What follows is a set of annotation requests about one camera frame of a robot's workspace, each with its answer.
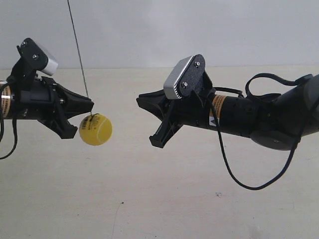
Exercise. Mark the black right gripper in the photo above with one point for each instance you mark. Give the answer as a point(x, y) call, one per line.
point(176, 113)

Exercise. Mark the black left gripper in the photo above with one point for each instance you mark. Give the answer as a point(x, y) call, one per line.
point(51, 105)

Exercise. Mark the yellow tennis ball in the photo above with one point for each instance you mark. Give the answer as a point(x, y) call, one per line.
point(95, 129)

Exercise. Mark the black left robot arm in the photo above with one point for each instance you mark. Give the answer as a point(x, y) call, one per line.
point(7, 100)

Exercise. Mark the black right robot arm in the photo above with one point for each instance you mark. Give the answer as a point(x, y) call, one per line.
point(271, 120)

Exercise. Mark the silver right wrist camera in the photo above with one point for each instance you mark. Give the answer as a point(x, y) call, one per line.
point(184, 77)

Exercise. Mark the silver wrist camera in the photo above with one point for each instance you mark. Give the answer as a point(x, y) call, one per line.
point(184, 77)
point(37, 56)

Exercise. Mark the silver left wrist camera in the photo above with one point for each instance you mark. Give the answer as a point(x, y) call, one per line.
point(37, 56)

